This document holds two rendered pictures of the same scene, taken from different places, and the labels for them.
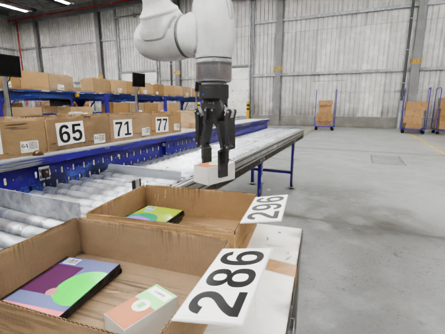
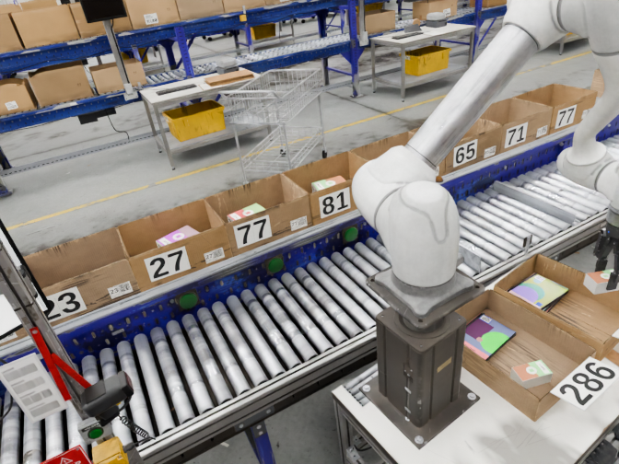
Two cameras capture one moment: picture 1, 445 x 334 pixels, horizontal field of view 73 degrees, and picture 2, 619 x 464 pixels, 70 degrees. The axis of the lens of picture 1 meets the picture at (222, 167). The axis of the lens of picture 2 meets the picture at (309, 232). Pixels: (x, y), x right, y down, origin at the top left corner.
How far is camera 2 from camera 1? 1.05 m
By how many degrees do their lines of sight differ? 43
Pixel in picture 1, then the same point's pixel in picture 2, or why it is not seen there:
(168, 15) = (593, 165)
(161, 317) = (542, 379)
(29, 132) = not seen: hidden behind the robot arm
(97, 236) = (501, 305)
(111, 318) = (516, 372)
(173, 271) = (551, 347)
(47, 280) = (474, 330)
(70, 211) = (473, 259)
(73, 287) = (491, 341)
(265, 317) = (607, 403)
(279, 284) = not seen: outside the picture
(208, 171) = (597, 285)
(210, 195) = not seen: hidden behind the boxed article
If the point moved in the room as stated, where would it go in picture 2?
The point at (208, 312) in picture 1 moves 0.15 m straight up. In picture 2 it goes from (569, 397) to (581, 358)
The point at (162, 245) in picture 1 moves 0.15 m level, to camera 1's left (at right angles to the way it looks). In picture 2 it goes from (547, 330) to (499, 314)
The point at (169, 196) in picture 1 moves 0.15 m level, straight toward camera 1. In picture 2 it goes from (557, 270) to (555, 294)
